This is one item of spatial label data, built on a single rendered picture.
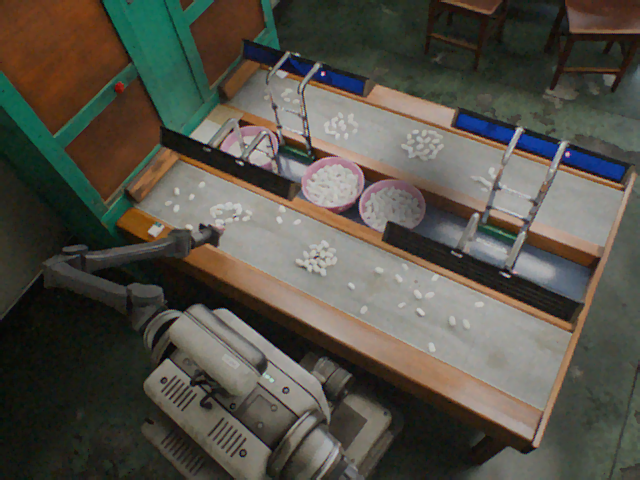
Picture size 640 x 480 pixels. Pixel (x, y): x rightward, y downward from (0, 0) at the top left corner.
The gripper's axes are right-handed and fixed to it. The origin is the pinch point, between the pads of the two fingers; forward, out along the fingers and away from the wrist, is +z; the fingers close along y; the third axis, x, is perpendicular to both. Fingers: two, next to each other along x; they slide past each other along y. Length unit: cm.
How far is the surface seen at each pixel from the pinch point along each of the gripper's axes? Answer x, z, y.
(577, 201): -44, 71, -115
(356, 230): -12, 26, -44
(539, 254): -22, 55, -110
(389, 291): 1, 15, -68
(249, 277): 11.8, -3.6, -18.5
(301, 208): -11.4, 25.1, -19.1
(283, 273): 8.3, 4.9, -28.2
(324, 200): -14.7, 35.6, -23.6
